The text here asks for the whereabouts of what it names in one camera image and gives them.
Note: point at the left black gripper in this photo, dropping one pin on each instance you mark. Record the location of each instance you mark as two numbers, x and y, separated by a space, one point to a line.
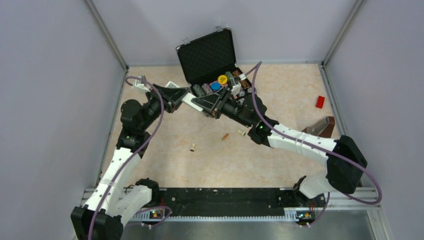
172 96

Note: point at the blue poker chip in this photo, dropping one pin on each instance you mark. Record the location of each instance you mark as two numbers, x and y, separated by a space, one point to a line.
215 86

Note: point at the yellow poker chip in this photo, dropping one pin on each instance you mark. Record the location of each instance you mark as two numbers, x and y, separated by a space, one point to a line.
222 79

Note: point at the red block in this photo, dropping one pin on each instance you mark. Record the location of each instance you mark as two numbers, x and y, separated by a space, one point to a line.
320 102

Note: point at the wooden chess pawn right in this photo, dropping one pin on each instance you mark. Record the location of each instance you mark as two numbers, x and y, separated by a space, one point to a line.
242 133

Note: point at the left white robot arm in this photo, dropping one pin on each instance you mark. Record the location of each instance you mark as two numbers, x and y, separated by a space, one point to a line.
105 214

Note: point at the white remote control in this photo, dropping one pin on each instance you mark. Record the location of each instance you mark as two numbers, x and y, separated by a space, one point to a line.
187 99

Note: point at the brown knife holder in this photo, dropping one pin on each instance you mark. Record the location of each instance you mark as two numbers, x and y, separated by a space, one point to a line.
323 128

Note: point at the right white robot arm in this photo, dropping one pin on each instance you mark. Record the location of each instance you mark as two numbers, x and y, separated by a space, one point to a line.
341 158

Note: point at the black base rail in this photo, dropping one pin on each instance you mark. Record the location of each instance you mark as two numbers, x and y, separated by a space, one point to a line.
232 202

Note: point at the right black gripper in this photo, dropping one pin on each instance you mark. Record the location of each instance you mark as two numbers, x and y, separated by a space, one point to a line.
213 105

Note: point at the black poker chip case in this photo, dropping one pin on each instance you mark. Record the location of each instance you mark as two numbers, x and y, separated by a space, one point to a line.
205 59

